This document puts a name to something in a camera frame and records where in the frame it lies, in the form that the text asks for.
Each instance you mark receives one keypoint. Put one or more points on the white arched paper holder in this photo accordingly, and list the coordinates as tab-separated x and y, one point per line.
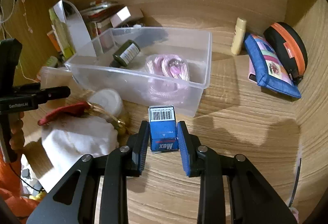
75	28

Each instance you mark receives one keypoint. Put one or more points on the small orange box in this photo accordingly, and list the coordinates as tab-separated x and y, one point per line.
52	38

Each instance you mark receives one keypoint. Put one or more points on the red pouch gold tie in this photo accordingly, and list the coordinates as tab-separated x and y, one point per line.
81	109

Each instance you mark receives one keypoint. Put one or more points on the blue patchwork pouch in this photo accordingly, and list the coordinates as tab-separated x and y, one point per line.
270	73

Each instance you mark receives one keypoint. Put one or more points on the round white plastic container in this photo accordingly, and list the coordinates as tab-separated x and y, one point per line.
108	99

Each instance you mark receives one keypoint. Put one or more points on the black orange zip case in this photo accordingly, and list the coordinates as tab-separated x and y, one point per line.
289	48

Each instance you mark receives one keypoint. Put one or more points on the clear plastic storage bin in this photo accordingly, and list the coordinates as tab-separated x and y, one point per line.
172	68

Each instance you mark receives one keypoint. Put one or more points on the pink phone under pouch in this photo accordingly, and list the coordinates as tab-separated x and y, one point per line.
251	72

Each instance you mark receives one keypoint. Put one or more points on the orange green tube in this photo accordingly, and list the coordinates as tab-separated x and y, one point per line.
52	61

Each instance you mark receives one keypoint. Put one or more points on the yellow green spray bottle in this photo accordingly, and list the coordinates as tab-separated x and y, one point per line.
60	30

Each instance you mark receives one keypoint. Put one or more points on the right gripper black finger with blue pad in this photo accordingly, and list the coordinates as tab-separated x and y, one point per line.
73	199
252	198

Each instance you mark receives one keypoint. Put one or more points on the cream lotion tube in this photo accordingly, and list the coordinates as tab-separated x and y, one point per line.
239	34

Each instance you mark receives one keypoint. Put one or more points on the person hand on gripper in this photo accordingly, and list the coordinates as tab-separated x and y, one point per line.
17	140

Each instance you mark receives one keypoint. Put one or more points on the blue Max staples box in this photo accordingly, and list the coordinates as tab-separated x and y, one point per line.
163	128

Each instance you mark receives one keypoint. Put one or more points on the white cloth pouch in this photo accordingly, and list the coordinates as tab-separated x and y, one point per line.
67	139

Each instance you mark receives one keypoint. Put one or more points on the stack of books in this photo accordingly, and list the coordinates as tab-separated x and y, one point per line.
97	17

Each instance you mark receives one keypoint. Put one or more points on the dark green small bottle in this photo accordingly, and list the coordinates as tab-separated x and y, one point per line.
125	54

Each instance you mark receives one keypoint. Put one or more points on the small white pink box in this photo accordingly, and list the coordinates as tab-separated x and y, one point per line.
125	15

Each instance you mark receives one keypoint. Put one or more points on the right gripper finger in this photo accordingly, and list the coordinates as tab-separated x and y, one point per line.
59	92

